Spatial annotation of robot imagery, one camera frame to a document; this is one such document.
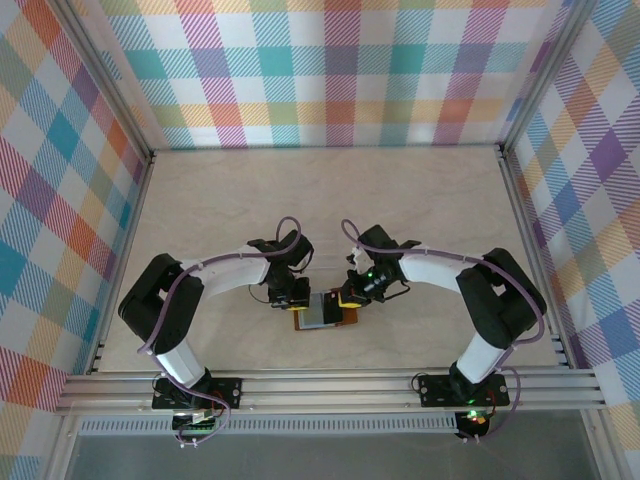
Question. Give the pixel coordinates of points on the brown leather card holder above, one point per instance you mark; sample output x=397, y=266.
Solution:
x=351, y=316

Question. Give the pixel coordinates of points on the black card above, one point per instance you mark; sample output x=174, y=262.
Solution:
x=332, y=312

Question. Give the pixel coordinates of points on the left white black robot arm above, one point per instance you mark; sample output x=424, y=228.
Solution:
x=150, y=310

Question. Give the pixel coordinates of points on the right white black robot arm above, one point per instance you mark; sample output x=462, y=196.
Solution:
x=500, y=300

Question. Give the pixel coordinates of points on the wide aluminium rail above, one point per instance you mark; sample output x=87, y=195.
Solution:
x=325, y=392

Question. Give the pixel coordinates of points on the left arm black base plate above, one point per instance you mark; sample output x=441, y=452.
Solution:
x=227, y=392

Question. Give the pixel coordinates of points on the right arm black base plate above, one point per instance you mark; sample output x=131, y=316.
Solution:
x=435, y=390

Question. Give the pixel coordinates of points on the aluminium side rail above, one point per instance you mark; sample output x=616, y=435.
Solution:
x=134, y=215
x=525, y=225

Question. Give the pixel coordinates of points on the aluminium frame leg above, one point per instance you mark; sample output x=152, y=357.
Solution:
x=62, y=450
x=602, y=445

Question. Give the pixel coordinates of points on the aluminium frame post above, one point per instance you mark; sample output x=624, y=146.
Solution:
x=542, y=75
x=107, y=85

